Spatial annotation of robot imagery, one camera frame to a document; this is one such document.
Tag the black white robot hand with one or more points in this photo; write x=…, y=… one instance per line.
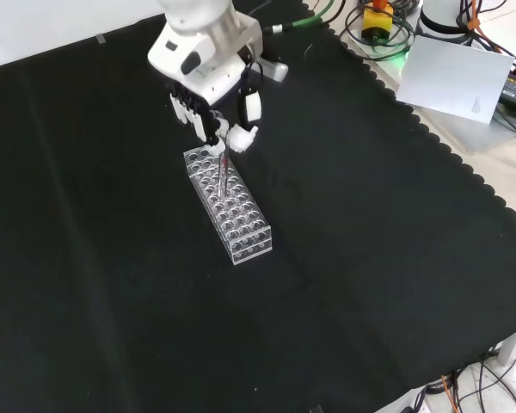
x=206, y=77

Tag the clear glass test tube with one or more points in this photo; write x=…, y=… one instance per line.
x=222, y=180

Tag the clear test tube rack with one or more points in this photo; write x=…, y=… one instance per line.
x=241, y=223

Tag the grey tape strip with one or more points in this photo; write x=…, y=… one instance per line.
x=100, y=39
x=316, y=408

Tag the yellow stop button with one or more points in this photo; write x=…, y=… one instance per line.
x=377, y=21

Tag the black bench cloth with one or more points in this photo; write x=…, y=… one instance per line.
x=155, y=279

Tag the pale board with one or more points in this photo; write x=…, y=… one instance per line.
x=453, y=79

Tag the white table leg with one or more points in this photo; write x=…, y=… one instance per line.
x=515, y=345

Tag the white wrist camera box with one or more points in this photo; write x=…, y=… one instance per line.
x=275, y=69

